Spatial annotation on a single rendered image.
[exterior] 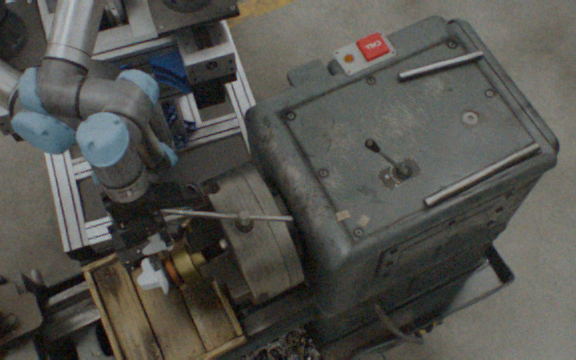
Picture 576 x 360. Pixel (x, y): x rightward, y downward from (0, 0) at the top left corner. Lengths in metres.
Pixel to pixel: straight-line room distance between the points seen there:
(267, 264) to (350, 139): 0.33
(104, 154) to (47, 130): 0.36
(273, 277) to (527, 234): 1.59
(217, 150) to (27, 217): 0.84
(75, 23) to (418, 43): 0.80
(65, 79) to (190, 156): 1.54
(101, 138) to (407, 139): 0.71
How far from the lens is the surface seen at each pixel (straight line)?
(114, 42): 1.94
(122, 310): 1.79
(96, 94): 1.17
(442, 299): 2.14
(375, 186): 1.45
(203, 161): 2.67
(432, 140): 1.52
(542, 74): 3.27
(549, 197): 2.98
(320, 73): 1.59
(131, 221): 1.23
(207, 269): 1.55
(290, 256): 1.47
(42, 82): 1.21
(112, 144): 1.07
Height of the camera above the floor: 2.56
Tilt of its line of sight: 65 degrees down
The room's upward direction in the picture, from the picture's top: 2 degrees counter-clockwise
